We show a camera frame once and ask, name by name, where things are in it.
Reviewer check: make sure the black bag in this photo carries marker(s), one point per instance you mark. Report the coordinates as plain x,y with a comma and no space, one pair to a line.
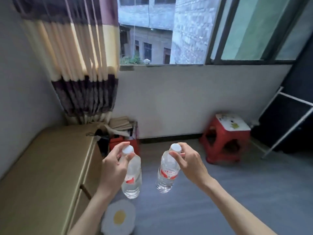
102,141

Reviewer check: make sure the black board with white frame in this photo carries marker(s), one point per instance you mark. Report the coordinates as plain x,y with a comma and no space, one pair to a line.
281,122

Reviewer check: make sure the clear water bottle red label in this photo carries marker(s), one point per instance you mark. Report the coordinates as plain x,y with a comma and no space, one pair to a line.
167,173
133,181

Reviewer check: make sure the red storage box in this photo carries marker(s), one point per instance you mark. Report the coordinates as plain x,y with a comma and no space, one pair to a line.
115,141

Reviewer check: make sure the person's right forearm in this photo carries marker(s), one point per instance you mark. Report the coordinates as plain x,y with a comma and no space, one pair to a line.
232,208

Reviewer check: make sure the person's left thumb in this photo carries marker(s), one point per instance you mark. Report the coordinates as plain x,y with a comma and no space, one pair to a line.
128,157

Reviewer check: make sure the grey brick building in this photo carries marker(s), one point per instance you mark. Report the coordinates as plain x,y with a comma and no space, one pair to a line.
166,29

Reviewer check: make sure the person's right hand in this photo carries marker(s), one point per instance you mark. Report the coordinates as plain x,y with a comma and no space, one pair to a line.
193,166

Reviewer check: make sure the striped purple cream curtain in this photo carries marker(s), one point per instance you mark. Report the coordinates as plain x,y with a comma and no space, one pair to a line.
80,58

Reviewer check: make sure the person's left forearm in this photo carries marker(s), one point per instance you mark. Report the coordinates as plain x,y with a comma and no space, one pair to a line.
93,212

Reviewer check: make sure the person's right thumb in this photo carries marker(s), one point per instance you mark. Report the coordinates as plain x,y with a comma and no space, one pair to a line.
175,156

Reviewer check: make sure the dark sliding window frame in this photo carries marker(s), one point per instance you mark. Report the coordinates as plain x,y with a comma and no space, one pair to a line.
221,29

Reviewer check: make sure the fried egg shaped mat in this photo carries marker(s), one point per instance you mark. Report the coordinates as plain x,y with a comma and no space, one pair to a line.
119,216

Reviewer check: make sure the red plastic stool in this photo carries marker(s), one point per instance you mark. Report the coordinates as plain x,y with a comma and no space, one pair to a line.
226,141

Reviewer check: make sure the large brown cardboard box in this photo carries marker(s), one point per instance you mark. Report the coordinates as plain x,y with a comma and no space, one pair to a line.
44,173

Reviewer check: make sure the person's left hand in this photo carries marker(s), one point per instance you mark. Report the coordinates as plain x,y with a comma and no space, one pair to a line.
112,170

